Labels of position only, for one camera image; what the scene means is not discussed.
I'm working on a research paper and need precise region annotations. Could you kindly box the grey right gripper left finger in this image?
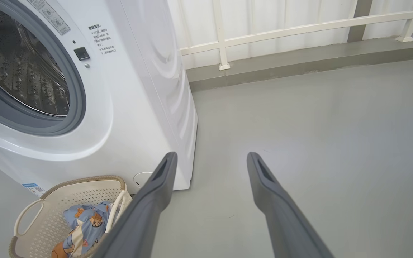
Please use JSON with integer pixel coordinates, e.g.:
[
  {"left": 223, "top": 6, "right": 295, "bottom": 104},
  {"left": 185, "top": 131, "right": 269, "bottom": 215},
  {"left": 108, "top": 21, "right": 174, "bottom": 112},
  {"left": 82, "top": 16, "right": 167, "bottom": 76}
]
[{"left": 92, "top": 152, "right": 178, "bottom": 258}]

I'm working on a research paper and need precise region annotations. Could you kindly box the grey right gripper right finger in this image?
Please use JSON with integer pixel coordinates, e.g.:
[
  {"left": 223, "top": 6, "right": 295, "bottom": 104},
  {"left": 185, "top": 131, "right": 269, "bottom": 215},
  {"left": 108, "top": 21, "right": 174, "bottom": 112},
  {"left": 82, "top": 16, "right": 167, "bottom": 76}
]
[{"left": 247, "top": 152, "right": 336, "bottom": 258}]

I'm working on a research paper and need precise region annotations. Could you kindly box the blue cartoon print garment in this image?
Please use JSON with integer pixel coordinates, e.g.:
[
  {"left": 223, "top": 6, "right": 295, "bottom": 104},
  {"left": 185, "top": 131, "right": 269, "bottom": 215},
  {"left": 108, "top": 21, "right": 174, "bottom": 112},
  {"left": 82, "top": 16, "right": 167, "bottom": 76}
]
[{"left": 52, "top": 201, "right": 115, "bottom": 258}]

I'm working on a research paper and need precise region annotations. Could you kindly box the cream perforated laundry basket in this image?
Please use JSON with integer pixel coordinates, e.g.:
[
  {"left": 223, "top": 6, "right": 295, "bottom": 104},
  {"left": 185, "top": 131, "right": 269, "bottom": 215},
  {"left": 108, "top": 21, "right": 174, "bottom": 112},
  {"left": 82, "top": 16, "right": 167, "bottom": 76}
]
[{"left": 9, "top": 176, "right": 133, "bottom": 258}]

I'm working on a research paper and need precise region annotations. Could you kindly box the white front-load washing machine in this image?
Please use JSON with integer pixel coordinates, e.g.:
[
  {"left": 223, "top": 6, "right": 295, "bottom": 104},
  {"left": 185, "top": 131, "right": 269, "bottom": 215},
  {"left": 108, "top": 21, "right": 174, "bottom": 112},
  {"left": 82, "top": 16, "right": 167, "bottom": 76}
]
[{"left": 0, "top": 0, "right": 198, "bottom": 196}]

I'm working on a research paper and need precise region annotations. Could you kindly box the grey rubber door gasket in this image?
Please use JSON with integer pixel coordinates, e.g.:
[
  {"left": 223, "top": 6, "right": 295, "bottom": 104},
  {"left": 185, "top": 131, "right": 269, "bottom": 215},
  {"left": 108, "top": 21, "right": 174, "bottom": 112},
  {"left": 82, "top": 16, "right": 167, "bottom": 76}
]
[{"left": 0, "top": 0, "right": 87, "bottom": 137}]

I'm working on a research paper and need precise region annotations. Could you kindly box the black door lock socket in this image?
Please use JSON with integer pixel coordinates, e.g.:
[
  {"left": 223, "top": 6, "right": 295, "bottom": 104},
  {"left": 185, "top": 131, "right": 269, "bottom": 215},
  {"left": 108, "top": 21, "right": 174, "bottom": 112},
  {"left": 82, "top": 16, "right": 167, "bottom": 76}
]
[{"left": 74, "top": 47, "right": 90, "bottom": 61}]

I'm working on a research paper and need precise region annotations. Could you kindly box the round white filter cover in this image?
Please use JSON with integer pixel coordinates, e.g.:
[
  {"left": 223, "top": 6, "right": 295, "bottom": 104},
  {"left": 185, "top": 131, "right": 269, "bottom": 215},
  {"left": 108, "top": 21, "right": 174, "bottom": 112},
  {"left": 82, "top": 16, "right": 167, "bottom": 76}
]
[{"left": 133, "top": 172, "right": 154, "bottom": 189}]

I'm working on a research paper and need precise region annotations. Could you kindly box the blue energy label sticker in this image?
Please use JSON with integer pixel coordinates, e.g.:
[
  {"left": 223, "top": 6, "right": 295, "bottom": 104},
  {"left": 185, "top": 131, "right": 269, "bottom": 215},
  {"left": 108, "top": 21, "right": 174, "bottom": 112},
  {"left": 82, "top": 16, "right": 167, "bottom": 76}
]
[{"left": 23, "top": 183, "right": 46, "bottom": 196}]

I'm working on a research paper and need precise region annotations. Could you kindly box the white metal railing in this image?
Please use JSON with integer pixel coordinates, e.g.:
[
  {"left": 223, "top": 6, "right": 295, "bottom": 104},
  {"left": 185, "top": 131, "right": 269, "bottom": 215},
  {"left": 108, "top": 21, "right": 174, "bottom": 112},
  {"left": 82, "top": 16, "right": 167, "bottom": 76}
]
[{"left": 180, "top": 0, "right": 413, "bottom": 70}]

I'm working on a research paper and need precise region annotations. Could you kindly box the grey warning label strip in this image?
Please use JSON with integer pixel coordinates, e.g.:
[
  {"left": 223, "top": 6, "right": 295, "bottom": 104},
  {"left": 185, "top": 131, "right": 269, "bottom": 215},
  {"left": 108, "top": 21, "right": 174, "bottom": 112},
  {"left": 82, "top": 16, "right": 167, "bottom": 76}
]
[{"left": 27, "top": 0, "right": 71, "bottom": 35}]

